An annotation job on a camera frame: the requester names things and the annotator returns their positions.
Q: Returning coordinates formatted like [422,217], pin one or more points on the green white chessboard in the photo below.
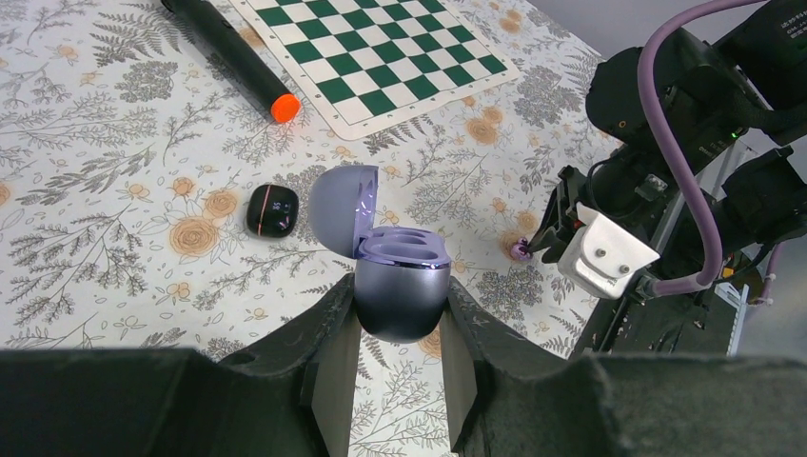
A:
[366,66]

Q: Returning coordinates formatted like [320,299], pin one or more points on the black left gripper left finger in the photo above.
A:
[288,394]

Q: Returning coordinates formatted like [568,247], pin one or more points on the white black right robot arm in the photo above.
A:
[754,77]

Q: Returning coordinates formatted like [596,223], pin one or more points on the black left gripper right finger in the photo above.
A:
[506,396]

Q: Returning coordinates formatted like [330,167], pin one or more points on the purple earbud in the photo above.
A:
[520,251]

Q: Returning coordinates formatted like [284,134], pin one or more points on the floral tablecloth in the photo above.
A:
[127,159]

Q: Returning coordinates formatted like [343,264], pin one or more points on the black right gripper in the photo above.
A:
[613,187]

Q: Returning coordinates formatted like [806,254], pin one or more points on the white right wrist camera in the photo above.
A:
[602,257]

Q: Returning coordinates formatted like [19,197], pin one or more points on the lavender earbuds case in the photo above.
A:
[401,276]

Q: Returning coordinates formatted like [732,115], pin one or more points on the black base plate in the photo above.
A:
[710,322]

